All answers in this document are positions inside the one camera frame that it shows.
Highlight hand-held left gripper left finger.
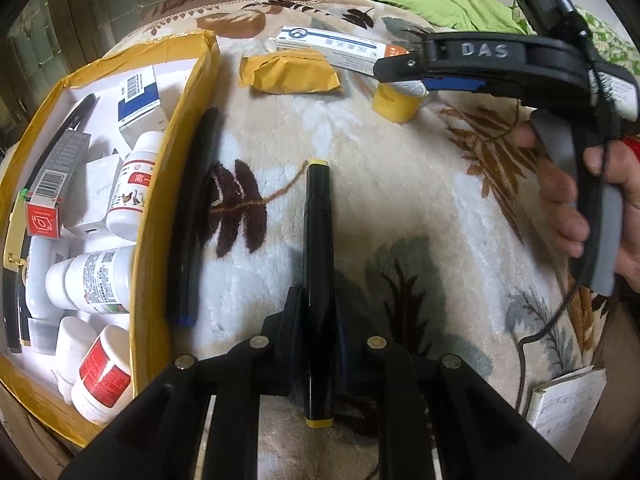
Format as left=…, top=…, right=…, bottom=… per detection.
left=60, top=285, right=306, bottom=480

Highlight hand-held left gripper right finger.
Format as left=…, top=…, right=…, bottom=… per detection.
left=334, top=290, right=581, bottom=480

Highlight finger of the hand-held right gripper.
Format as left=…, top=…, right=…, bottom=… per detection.
left=374, top=52, right=435, bottom=84
left=425, top=76, right=501, bottom=93

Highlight black marker yellow caps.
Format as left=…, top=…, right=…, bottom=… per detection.
left=302, top=159, right=337, bottom=428

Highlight white tray box yellow tape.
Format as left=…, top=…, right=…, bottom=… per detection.
left=0, top=29, right=222, bottom=448

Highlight person's right hand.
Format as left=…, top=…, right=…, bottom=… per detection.
left=511, top=122, right=640, bottom=295

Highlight yellow tape roll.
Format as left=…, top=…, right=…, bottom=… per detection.
left=372, top=80, right=427, bottom=124

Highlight green cloth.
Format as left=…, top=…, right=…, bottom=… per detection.
left=330, top=0, right=528, bottom=36

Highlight long white blue box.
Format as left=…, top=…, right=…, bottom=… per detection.
left=275, top=25, right=426, bottom=78

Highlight leaf printed blanket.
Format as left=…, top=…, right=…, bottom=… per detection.
left=115, top=0, right=608, bottom=480

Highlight green patterned pillow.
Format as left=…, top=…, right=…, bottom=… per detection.
left=582, top=7, right=640, bottom=78

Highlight crumpled yellow tape packet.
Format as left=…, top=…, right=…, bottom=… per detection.
left=239, top=51, right=342, bottom=95

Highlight dark marker blue end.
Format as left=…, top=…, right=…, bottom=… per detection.
left=167, top=107, right=222, bottom=328

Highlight white jar red label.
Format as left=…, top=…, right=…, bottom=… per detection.
left=71, top=325, right=133, bottom=423

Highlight white bottle grey label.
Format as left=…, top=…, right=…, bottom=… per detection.
left=45, top=246, right=137, bottom=315

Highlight white bottle chicken label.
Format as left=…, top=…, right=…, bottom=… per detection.
left=106, top=131, right=166, bottom=241

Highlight small plain white bottle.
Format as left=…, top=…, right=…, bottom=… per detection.
left=52, top=316, right=98, bottom=403

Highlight white paper notebook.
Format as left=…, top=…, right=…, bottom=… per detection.
left=525, top=366, right=608, bottom=461

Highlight white charger plug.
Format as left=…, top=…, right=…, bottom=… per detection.
left=65, top=154, right=125, bottom=237

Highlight white blue barcode box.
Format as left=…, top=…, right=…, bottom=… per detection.
left=117, top=65, right=170, bottom=148

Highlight black case gold trim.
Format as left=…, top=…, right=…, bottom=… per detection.
left=2, top=190, right=31, bottom=356

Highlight grey box red end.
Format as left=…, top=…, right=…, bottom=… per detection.
left=25, top=131, right=92, bottom=237

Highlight wooden glass cabinet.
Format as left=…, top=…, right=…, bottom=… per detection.
left=0, top=0, right=461, bottom=61

